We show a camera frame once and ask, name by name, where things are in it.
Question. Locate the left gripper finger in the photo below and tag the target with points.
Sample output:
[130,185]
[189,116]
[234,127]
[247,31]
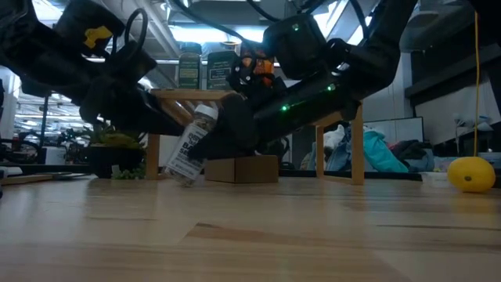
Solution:
[125,109]

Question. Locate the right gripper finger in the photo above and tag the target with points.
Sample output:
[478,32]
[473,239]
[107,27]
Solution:
[205,150]

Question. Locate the white-lid bagel seasoning jar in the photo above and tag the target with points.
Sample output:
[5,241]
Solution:
[188,152]

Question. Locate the green black pepper tin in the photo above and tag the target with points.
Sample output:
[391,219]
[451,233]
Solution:
[219,72]

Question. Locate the orange taco mix packet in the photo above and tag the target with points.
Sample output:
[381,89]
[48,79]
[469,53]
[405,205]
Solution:
[264,66]

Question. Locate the green-lid oregano jar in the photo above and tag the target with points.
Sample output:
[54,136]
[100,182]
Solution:
[189,70]

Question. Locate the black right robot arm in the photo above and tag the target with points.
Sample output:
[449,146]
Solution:
[305,47]

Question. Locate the wooden slatted shelf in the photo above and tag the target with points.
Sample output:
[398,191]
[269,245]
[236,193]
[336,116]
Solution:
[358,156]

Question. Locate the small cardboard box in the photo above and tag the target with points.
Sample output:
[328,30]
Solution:
[242,169]

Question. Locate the potted succulent plant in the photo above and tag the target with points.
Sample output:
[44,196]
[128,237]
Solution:
[113,156]

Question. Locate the black background stand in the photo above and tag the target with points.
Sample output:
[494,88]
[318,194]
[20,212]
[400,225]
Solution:
[45,117]

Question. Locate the white background device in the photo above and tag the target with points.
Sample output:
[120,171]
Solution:
[54,156]

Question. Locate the thin wooden stick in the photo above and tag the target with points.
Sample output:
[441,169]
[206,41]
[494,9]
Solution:
[23,179]

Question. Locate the pile of blue clothes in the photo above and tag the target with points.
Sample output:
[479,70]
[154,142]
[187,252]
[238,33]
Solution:
[379,156]

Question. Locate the black framed white panel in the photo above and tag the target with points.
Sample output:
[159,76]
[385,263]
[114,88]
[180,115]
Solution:
[395,129]

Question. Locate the black side desk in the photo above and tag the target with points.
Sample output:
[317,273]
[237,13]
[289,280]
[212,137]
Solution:
[450,78]

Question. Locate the yellow lemon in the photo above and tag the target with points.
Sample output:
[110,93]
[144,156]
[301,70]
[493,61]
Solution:
[471,174]

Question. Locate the black metal rig frame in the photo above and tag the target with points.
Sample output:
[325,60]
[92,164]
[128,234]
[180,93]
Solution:
[391,176]

